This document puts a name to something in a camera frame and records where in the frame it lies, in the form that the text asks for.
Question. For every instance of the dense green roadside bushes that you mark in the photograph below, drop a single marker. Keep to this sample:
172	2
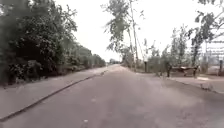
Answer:
36	46

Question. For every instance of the low barrier gate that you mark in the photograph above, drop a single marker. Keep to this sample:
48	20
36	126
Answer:
182	69

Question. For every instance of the grey asphalt road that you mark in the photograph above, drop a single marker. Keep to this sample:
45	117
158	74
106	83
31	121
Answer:
126	100

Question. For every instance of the row of trees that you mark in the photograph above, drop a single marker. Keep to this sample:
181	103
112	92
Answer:
166	50

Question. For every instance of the leaning utility pole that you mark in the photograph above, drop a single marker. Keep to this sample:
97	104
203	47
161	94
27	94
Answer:
134	33

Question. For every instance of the building with metal frame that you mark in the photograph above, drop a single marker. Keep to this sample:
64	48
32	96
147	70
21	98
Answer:
215	53

